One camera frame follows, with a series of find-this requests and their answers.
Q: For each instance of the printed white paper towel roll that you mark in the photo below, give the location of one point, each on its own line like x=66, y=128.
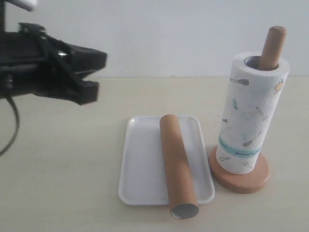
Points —
x=251, y=100

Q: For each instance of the white rectangular plastic tray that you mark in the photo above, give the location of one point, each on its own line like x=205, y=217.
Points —
x=142, y=177

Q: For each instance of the brown cardboard tube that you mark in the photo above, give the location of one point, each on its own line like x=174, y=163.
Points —
x=181, y=193

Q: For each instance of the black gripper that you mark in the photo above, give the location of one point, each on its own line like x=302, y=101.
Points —
x=33, y=62

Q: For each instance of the wooden paper towel holder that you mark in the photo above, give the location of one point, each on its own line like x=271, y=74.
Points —
x=257, y=178

